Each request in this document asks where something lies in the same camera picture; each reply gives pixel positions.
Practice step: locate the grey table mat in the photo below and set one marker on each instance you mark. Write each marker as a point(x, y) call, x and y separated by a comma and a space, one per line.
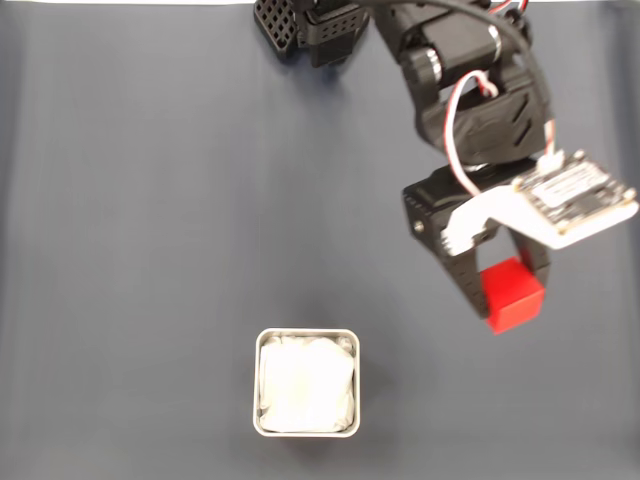
point(150, 225)

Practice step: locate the white cloth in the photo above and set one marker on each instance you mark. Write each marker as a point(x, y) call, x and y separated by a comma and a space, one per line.
point(307, 385)

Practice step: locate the camera board on white mount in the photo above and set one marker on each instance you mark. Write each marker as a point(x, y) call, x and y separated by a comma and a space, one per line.
point(575, 205)

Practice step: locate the square metal box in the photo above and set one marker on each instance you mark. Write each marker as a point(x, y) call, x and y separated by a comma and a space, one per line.
point(256, 380)

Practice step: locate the red cube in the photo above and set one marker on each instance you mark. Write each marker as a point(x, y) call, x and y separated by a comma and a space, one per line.
point(512, 297)

